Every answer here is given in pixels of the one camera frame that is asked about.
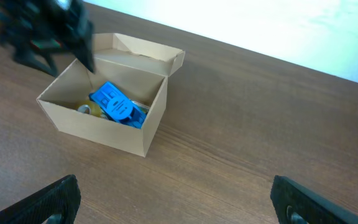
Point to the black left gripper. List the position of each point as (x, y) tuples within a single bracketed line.
[(47, 26)]

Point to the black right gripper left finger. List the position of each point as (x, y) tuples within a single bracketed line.
[(56, 203)]

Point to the cardboard box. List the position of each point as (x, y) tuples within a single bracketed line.
[(139, 68)]

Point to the black whiteboard marker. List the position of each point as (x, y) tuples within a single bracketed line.
[(144, 108)]

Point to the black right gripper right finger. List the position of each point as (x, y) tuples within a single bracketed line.
[(294, 203)]

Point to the yellow tape roll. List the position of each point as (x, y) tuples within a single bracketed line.
[(89, 107)]

